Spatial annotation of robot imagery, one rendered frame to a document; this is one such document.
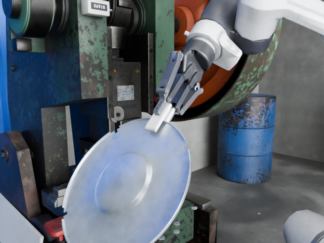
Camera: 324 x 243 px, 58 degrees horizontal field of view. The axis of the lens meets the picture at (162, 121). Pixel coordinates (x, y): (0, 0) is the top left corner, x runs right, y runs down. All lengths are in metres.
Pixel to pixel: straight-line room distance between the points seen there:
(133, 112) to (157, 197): 0.59
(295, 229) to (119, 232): 0.38
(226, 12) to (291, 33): 3.56
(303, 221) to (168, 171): 0.33
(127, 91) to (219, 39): 0.45
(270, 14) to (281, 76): 3.64
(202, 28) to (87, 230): 0.48
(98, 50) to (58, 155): 0.49
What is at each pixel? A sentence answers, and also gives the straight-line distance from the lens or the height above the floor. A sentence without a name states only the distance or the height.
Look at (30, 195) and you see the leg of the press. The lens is 1.27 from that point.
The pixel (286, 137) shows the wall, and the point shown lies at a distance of 4.34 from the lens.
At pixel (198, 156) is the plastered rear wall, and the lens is 3.45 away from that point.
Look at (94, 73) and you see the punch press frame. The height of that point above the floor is 1.13.
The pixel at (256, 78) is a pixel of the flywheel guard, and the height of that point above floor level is 1.11.
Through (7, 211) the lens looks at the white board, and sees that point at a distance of 1.45.
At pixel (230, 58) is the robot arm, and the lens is 0.71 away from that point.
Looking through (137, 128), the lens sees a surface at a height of 1.02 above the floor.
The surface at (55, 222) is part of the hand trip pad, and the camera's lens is 0.84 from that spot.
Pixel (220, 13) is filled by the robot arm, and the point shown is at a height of 1.27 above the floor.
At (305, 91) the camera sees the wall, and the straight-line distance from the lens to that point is 4.18.
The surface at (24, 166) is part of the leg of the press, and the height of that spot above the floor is 0.78.
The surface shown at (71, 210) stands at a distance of 0.64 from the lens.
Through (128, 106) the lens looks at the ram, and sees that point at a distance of 1.05.
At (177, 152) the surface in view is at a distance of 0.53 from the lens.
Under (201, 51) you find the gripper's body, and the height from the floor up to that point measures 1.18.
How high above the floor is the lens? 1.14
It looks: 10 degrees down
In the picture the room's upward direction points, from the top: straight up
